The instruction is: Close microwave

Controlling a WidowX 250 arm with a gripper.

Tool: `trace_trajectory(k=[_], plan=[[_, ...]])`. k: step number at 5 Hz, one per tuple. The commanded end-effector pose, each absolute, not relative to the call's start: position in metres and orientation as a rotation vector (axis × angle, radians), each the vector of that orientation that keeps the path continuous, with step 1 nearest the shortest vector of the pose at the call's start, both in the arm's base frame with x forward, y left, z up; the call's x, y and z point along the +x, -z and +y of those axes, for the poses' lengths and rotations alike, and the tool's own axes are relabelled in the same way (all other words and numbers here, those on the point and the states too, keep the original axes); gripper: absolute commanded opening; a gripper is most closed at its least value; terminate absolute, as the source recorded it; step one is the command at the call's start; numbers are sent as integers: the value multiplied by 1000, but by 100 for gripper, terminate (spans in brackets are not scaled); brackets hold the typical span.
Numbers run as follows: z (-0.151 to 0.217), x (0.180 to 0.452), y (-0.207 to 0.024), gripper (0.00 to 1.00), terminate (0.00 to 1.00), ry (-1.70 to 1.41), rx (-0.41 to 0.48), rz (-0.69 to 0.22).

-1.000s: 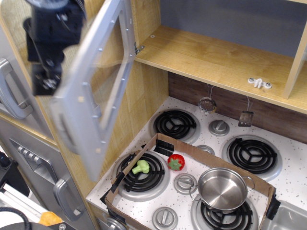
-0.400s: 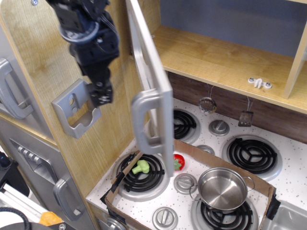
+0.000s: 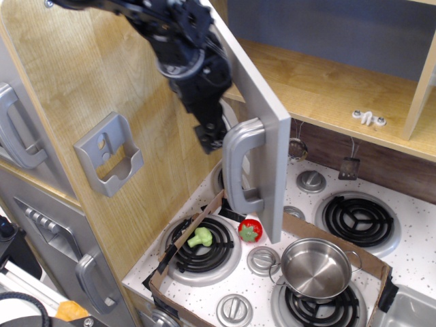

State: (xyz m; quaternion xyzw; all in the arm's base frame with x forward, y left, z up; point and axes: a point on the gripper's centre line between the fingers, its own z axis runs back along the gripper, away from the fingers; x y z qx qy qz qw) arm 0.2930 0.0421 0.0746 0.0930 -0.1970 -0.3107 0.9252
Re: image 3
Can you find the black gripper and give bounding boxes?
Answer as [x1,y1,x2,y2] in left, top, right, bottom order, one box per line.
[170,56,232,155]

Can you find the silver microwave door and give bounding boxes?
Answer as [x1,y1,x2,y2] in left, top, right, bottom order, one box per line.
[211,8,291,243]

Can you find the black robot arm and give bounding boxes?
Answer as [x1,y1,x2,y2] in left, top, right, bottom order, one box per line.
[56,1,232,154]

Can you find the wooden microwave shelf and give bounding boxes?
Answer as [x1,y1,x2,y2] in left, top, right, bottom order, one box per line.
[239,39,435,161]

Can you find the back left black burner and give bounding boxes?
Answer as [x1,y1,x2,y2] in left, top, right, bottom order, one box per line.
[211,161,224,194]

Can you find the black burner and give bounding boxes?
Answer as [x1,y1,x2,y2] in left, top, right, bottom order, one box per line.
[211,161,224,194]
[314,191,401,258]
[168,215,242,287]
[270,277,367,327]

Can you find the hanging round metal strainer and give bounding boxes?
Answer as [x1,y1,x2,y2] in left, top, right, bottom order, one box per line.
[288,119,308,162]

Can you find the green toy broccoli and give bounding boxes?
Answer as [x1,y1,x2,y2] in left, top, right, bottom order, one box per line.
[187,227,213,248]

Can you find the red toy strawberry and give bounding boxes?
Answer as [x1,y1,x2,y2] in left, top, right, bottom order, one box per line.
[238,219,263,243]

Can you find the silver knob middle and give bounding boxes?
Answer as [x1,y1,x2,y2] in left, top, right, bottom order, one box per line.
[283,206,306,221]

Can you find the silver knob back centre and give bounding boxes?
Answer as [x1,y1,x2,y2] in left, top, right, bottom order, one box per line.
[296,170,326,193]

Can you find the front left black burner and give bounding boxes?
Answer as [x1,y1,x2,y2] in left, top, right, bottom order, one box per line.
[168,215,242,287]

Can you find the silver knob centre front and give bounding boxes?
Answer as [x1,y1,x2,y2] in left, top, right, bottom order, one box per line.
[247,246,280,277]

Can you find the hanging small metal spatula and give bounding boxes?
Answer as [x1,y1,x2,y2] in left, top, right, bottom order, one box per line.
[338,137,360,181]

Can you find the white door latch clip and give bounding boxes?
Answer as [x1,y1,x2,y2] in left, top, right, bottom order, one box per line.
[352,110,387,127]

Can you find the steel pot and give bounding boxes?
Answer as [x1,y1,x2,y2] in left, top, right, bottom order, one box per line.
[268,238,362,303]

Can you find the back right black burner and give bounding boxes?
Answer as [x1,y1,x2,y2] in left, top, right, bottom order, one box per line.
[314,191,401,258]

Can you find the silver knob front edge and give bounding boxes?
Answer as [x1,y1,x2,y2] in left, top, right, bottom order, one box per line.
[216,294,253,327]

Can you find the silver fridge dispenser panel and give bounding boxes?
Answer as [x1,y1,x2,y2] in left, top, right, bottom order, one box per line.
[14,197,82,262]

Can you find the silver oven knob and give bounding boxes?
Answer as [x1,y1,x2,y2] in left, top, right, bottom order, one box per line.
[152,309,180,327]

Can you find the front right black burner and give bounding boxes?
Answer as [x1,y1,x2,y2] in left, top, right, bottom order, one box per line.
[270,277,367,327]

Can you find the orange object bottom left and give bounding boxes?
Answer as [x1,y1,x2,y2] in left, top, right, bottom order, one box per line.
[55,300,89,322]

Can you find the steel sink basin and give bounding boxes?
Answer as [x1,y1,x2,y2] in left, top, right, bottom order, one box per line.
[370,285,435,327]

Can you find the silver wall phone holder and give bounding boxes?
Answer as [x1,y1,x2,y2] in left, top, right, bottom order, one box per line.
[74,112,144,198]

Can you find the silver lower fridge handle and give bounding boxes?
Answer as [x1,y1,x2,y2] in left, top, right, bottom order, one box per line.
[75,253,116,315]

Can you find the silver fridge handle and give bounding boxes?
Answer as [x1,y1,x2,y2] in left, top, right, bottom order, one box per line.
[75,253,116,315]
[1,82,48,169]

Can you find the silver upper fridge handle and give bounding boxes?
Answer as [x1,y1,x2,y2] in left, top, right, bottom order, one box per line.
[1,82,48,169]

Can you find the black braided cable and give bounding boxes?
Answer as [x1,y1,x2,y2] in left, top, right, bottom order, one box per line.
[0,292,52,327]

